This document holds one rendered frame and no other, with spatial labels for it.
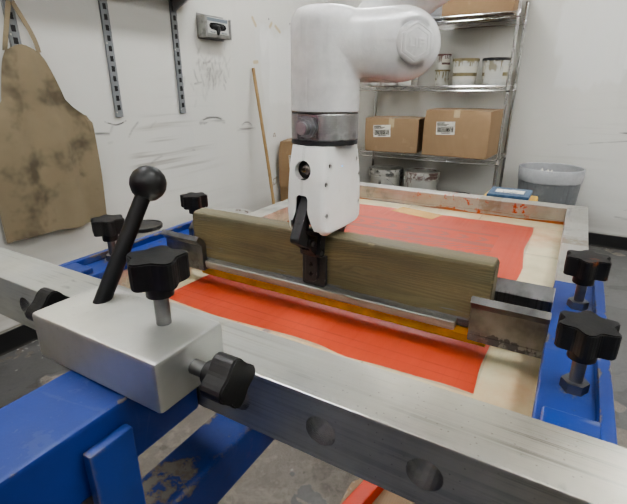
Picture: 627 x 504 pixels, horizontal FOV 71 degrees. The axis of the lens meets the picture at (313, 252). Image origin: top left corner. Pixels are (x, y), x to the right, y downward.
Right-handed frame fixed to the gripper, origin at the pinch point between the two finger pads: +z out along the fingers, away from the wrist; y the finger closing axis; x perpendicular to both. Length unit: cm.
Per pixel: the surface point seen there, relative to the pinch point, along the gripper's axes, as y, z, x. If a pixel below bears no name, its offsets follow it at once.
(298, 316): -3.7, 6.1, 1.3
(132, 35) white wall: 140, -48, 200
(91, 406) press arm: -32.9, -2.4, -2.1
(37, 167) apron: 71, 15, 195
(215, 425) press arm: -20.2, 10.0, 0.5
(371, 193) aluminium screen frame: 58, 4, 18
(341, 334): -4.8, 6.0, -5.3
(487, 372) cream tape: -4.0, 5.9, -21.3
